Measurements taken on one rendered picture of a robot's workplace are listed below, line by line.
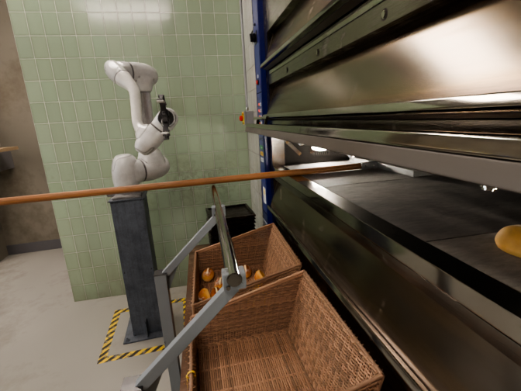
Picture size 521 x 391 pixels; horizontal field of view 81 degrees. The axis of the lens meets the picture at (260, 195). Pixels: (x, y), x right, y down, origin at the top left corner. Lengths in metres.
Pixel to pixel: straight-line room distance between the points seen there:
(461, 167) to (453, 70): 0.25
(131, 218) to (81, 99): 1.06
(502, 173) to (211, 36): 2.51
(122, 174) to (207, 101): 0.94
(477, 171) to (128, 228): 2.03
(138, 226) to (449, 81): 1.92
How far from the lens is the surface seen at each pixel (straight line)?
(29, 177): 4.53
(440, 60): 0.62
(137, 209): 2.14
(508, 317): 0.58
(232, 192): 2.72
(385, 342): 0.82
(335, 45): 0.99
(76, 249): 3.02
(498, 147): 0.34
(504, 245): 0.76
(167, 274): 1.16
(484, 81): 0.54
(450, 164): 0.37
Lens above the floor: 1.46
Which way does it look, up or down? 14 degrees down
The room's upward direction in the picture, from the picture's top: 3 degrees counter-clockwise
